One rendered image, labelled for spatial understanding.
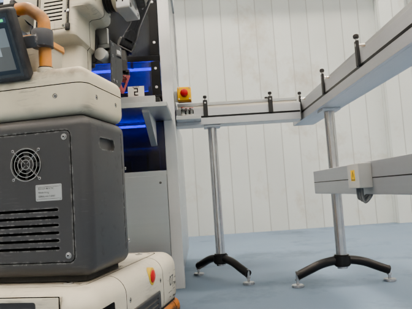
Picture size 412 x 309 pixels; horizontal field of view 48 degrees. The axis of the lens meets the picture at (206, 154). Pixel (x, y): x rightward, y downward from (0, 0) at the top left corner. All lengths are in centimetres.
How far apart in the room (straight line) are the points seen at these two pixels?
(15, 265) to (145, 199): 124
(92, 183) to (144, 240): 127
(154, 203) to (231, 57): 322
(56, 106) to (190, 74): 412
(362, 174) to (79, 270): 103
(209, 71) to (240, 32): 58
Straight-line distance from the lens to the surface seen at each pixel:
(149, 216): 238
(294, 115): 255
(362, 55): 171
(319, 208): 530
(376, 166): 169
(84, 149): 115
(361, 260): 234
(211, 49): 534
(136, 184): 238
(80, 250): 115
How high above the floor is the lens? 48
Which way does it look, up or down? 5 degrees up
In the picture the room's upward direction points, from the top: 4 degrees counter-clockwise
